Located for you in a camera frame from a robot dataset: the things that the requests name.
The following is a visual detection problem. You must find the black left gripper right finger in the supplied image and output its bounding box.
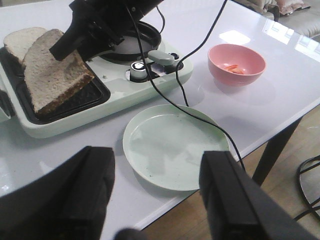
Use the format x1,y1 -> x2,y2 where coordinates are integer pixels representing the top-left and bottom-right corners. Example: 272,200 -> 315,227
199,151 -> 315,240

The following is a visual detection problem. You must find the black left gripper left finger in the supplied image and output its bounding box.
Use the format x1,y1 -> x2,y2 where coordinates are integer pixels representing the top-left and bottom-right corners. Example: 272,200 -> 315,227
0,146 -> 115,240

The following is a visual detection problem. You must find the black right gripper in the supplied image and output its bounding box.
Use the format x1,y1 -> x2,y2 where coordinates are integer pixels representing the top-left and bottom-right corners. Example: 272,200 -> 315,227
49,0 -> 161,61

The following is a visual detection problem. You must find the bread slice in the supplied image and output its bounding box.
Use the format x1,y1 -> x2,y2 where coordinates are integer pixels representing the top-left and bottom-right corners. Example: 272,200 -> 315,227
3,27 -> 47,65
23,29 -> 95,116

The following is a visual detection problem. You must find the orange cooked shrimp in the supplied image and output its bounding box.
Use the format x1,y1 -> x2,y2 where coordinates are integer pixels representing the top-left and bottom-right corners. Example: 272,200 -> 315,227
224,64 -> 244,75

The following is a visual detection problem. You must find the pink plastic bowl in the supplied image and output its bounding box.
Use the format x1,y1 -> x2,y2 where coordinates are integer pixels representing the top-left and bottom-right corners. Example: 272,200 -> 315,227
207,43 -> 267,87

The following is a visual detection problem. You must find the mint green breakfast maker lid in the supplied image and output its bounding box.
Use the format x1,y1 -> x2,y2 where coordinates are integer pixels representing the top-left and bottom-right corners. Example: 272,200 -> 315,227
0,77 -> 15,123

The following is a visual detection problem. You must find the mint green breakfast maker base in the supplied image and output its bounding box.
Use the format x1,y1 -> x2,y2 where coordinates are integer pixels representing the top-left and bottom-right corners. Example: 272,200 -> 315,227
0,37 -> 194,140

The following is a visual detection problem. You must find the black round frying pan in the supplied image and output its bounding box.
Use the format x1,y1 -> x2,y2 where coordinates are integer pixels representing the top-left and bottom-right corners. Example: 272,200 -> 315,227
99,21 -> 162,63

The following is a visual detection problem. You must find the black table leg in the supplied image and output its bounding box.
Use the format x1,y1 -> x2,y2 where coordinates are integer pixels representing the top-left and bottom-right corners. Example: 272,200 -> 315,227
252,117 -> 302,186

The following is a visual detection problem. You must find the silver left control knob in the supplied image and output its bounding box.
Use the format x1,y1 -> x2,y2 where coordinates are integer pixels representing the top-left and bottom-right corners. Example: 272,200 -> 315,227
130,61 -> 147,81

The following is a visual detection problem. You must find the silver control knob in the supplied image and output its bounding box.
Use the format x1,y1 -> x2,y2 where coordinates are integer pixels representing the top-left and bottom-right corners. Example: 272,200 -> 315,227
130,61 -> 147,81
169,52 -> 180,60

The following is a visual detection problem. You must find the mint green round plate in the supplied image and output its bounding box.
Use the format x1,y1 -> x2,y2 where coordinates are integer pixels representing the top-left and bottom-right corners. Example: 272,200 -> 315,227
122,104 -> 230,191

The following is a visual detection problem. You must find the silver right control knob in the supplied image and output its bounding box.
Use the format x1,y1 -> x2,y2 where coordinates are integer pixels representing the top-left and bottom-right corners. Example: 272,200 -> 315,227
169,52 -> 180,60

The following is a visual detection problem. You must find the black floor cable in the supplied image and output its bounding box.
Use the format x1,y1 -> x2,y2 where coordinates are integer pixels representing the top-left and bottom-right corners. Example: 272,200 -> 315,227
293,154 -> 320,222

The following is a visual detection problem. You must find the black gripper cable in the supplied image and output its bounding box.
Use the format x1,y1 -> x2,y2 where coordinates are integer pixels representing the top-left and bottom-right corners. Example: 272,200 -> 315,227
175,0 -> 229,108
124,0 -> 247,173

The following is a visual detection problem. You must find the mint green pan handle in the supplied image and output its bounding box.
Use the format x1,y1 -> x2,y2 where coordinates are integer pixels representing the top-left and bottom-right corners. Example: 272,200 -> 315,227
147,50 -> 175,66

